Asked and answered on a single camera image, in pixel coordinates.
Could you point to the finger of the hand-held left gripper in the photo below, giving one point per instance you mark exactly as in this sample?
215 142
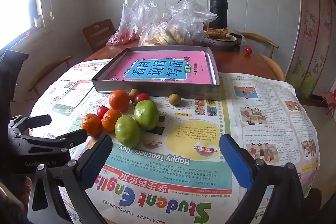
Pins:
36 121
71 139

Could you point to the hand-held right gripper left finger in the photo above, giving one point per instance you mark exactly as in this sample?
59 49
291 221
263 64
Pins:
97 158

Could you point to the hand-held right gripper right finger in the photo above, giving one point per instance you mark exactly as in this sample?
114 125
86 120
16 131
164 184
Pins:
236 161

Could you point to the small orange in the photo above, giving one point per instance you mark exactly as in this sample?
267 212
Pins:
91 124
111 120

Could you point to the green round fruit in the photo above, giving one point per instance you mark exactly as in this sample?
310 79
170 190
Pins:
127 131
146 114

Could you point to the large orange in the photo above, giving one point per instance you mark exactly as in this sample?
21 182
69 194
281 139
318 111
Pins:
119 100

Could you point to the brown longan fruit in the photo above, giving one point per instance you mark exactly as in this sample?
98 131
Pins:
133 94
174 99

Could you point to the grey cardboard box tray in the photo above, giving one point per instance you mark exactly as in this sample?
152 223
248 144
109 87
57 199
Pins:
157 88

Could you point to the person's left forearm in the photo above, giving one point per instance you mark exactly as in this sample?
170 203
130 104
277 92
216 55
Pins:
9 203

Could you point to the pile of red fruits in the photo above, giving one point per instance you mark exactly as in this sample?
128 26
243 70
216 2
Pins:
123 36

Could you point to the folded newspaper sheet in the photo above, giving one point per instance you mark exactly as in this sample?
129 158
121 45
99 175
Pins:
68 95

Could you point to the large colourful newspaper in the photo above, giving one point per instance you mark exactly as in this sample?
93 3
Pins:
170 161

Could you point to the red cherry tomato with stem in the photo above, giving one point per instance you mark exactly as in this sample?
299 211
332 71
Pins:
142 98

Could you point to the wooden chair back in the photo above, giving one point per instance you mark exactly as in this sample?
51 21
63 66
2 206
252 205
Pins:
98 33

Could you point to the pink book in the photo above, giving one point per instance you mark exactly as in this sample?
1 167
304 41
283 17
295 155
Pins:
157 69

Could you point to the pink toy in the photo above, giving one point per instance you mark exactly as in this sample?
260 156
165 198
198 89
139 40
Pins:
329 100

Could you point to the floral enamel bowl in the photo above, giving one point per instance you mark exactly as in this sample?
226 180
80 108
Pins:
220 43

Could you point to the small dark cup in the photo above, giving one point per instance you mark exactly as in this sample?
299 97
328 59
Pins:
236 39

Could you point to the browned pancakes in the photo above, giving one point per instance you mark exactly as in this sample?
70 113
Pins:
216 31

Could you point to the clear plastic bag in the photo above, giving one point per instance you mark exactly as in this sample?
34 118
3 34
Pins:
131 14
183 16

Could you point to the stack of flatbreads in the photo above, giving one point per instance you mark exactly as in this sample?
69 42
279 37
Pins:
168 36

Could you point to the cartoon print cloth wardrobe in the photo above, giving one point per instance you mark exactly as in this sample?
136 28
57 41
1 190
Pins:
309 29

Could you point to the black thermos bottle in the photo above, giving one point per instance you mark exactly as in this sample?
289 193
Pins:
218 10

